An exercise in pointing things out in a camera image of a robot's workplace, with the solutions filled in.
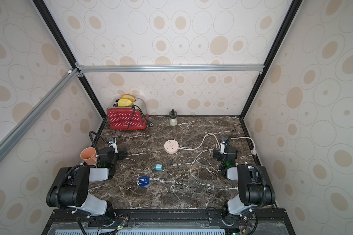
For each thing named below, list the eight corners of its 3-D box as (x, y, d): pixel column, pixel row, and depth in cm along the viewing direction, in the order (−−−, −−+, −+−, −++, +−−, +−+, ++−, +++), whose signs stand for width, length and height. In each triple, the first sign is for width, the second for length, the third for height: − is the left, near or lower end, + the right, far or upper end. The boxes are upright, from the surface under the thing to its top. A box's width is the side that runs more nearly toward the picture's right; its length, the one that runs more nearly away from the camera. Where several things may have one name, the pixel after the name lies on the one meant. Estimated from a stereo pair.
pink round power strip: (163, 153, 100) (163, 151, 98) (164, 142, 106) (164, 139, 104) (178, 153, 100) (178, 151, 97) (178, 141, 106) (178, 139, 104)
